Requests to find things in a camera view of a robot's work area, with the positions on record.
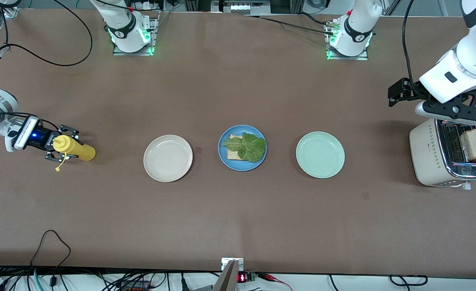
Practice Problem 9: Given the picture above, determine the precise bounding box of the yellow squeeze sauce bottle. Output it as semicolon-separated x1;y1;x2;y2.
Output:
53;135;97;172

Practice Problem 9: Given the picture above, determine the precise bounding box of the square bread slice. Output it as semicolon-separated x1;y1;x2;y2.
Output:
226;134;246;160

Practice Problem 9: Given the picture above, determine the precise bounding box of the black coiled cable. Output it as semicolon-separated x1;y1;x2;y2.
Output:
389;275;428;287

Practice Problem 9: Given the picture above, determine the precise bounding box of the thin black looped cable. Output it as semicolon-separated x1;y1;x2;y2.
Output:
30;229;72;288

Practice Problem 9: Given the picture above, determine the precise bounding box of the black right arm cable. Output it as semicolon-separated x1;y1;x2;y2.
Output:
0;0;93;75

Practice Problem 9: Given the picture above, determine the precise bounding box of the small white bracket box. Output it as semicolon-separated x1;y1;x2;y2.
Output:
222;257;244;271

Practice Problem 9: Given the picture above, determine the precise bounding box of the thick rounded bread slice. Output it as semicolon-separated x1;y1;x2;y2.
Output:
460;129;476;161

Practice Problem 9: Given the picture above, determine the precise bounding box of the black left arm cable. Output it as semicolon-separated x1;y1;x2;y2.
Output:
402;0;416;89

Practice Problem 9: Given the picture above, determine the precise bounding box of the pale green round plate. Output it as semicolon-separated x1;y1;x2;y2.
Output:
296;131;345;179

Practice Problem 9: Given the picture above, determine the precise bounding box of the grey metal bar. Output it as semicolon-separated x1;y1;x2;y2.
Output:
212;260;240;291

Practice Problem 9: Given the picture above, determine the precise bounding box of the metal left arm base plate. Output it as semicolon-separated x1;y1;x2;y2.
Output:
325;20;370;61

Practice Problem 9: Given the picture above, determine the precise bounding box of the white power strip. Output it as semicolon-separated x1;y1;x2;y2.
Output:
212;0;271;15

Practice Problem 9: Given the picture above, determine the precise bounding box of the beige chrome toaster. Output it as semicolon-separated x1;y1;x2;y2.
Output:
409;117;476;190

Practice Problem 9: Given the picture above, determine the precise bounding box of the beige round plate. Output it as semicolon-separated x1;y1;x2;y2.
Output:
143;135;193;183

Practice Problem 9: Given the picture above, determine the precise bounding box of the black cable across table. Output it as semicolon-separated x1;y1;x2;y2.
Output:
246;12;335;36

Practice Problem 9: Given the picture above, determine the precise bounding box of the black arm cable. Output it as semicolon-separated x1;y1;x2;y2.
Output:
402;0;416;89
0;0;93;75

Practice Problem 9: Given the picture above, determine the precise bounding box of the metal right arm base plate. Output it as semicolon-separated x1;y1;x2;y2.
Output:
112;12;159;56

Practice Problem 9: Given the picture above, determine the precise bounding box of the green lettuce leaf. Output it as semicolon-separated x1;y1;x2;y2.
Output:
222;133;267;164

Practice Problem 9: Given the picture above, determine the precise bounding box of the blue round plate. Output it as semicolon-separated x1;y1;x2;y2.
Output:
218;124;268;172

